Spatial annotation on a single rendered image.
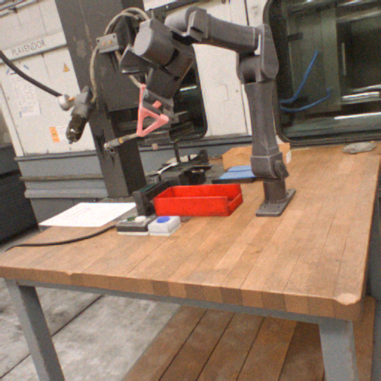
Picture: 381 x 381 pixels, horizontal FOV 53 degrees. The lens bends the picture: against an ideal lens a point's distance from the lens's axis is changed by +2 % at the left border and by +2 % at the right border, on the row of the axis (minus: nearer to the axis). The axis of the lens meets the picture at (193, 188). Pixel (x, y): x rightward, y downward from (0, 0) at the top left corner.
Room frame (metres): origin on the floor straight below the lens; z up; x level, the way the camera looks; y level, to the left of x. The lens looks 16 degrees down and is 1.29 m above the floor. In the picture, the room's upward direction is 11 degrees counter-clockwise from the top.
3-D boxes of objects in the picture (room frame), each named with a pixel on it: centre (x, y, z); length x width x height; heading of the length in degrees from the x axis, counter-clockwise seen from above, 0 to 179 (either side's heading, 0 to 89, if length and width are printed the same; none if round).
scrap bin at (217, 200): (1.12, 0.00, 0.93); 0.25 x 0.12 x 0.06; 60
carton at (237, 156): (1.52, -0.28, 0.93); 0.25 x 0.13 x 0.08; 60
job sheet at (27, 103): (2.75, 1.01, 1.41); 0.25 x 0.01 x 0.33; 57
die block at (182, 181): (1.37, 0.04, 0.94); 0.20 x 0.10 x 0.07; 150
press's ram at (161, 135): (1.39, 0.11, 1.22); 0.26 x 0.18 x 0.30; 60
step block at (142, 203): (1.16, 0.16, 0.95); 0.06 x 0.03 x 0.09; 150
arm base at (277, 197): (1.03, -0.23, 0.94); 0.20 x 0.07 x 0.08; 150
